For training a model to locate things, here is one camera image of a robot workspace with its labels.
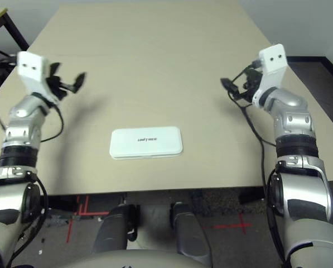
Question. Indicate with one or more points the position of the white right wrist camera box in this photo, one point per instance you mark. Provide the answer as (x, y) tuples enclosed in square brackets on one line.
[(272, 67)]

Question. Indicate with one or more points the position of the side table with dark legs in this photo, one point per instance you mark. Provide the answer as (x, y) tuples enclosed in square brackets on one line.
[(11, 26)]

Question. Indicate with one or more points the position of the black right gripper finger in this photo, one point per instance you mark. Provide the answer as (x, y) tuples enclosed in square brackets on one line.
[(229, 86), (254, 70)]

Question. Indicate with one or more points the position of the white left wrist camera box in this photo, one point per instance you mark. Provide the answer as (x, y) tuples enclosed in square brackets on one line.
[(32, 69)]

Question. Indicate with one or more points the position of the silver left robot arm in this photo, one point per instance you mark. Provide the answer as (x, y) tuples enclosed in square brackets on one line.
[(21, 131)]

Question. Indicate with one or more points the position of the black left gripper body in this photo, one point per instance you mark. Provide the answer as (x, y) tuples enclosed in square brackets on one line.
[(58, 88)]

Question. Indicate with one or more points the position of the grey robot leg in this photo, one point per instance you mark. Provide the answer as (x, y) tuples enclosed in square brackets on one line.
[(191, 234), (113, 229)]

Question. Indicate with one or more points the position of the grey robot torso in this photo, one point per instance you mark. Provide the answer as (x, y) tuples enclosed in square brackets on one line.
[(132, 261)]

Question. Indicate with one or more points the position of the grey left robot leg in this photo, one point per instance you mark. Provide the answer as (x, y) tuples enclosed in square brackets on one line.
[(113, 229)]

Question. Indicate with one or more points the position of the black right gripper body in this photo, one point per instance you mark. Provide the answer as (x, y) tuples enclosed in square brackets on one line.
[(251, 86)]

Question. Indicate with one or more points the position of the grey right robot leg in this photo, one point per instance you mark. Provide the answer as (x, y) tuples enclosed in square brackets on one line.
[(191, 234)]

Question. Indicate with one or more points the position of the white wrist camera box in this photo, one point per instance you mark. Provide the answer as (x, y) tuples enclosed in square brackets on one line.
[(272, 67), (32, 69)]

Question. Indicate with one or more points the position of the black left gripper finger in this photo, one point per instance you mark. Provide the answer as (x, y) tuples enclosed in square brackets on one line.
[(55, 69), (79, 82)]

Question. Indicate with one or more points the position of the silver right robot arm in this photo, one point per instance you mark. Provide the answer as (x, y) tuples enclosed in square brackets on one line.
[(294, 125)]

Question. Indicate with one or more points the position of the white plastic pencil case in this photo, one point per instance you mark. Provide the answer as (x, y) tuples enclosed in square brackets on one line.
[(146, 142)]

